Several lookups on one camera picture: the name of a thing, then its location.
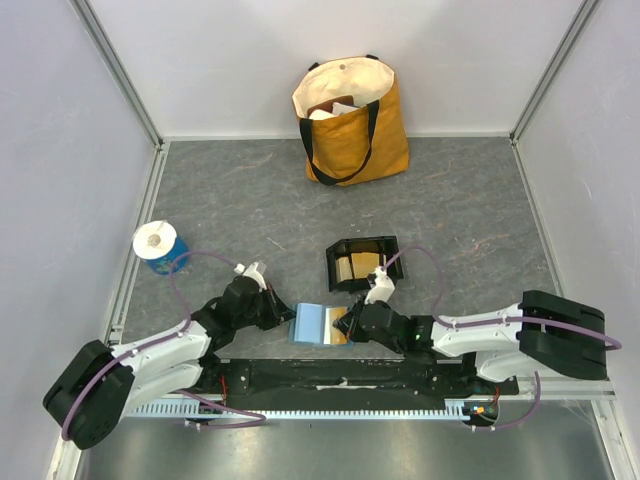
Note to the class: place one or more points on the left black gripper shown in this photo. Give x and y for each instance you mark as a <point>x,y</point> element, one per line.
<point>278,312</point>

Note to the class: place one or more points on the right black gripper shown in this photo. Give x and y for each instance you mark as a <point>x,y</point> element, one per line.
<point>354,319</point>

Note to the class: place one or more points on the teal leather card holder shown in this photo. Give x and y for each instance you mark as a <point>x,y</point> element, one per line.
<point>313,325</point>

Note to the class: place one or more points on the black plastic tray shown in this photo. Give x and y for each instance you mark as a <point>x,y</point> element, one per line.
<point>387,245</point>

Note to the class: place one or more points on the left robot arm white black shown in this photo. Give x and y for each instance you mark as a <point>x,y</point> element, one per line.
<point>101,384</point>

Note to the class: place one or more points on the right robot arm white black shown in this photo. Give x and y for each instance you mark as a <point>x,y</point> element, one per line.
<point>542,332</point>

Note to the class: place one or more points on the blue patterned cup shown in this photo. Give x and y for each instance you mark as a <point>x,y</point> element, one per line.
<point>168,257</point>

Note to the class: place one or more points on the white toilet paper roll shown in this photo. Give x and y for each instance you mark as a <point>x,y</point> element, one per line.
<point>154,240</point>

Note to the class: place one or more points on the orange tote bag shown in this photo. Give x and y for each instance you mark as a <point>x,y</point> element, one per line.
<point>364,145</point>

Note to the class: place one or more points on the white items in bag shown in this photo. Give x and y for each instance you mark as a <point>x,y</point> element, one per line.
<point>330,110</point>

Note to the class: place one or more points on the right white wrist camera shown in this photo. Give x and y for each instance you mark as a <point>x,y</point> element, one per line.
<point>381,286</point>

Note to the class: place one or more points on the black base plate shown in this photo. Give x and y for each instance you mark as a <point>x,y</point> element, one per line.
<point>343,384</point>

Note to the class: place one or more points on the blue slotted cable duct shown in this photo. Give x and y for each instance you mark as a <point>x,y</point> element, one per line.
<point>181,407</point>

